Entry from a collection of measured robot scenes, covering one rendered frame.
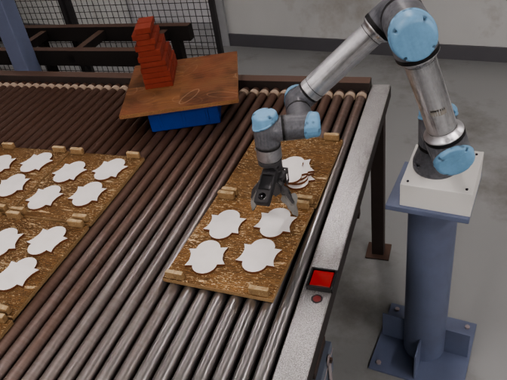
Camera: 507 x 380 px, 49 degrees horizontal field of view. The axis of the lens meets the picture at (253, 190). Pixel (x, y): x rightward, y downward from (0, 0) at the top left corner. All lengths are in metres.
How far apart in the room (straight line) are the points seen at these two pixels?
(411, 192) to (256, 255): 0.56
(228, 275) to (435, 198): 0.72
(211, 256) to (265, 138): 0.40
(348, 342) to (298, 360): 1.19
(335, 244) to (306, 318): 0.30
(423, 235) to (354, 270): 0.94
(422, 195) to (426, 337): 0.76
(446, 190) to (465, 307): 1.04
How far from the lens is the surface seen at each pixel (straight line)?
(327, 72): 1.65
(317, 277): 1.62
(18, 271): 1.93
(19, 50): 3.37
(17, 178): 2.40
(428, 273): 2.18
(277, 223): 1.78
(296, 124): 1.59
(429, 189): 1.88
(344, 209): 1.86
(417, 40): 1.47
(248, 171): 2.05
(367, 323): 2.71
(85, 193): 2.15
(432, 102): 1.60
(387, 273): 2.93
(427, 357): 2.56
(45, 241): 2.00
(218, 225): 1.82
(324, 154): 2.09
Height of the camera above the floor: 2.09
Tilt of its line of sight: 36 degrees down
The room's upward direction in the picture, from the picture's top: 10 degrees counter-clockwise
